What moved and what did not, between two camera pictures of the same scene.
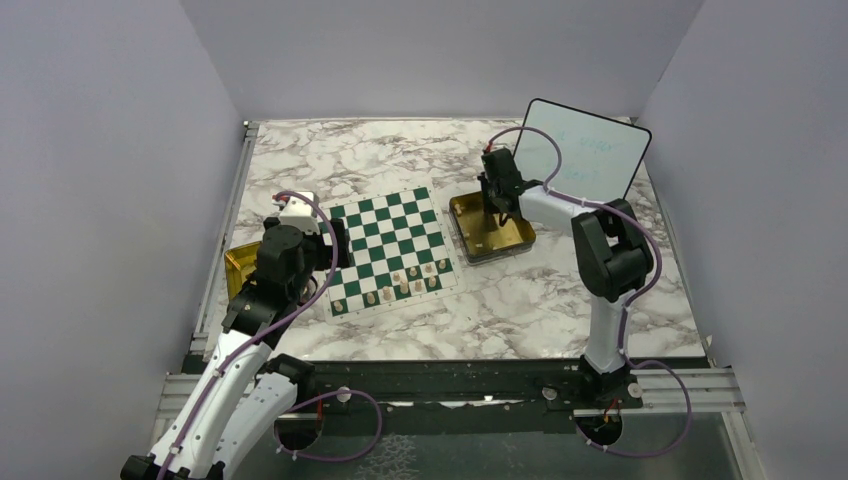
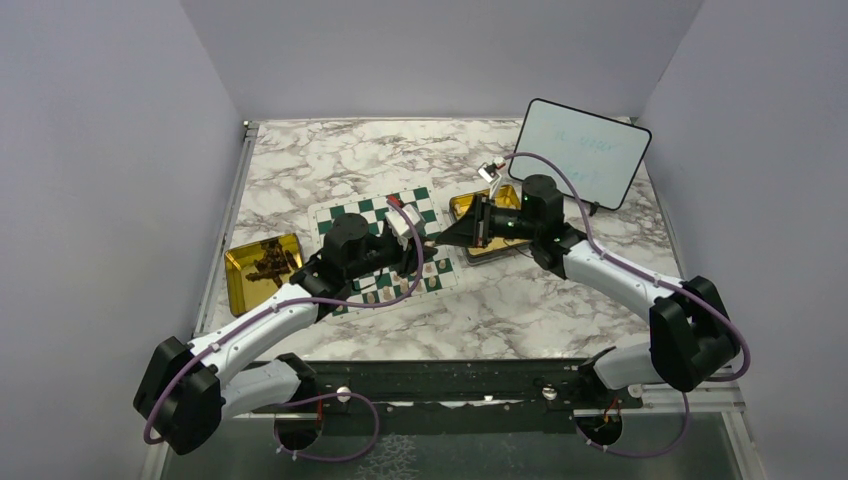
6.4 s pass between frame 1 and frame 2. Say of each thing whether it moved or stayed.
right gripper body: moved
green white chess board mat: stayed
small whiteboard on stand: stayed
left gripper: moved
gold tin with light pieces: stayed
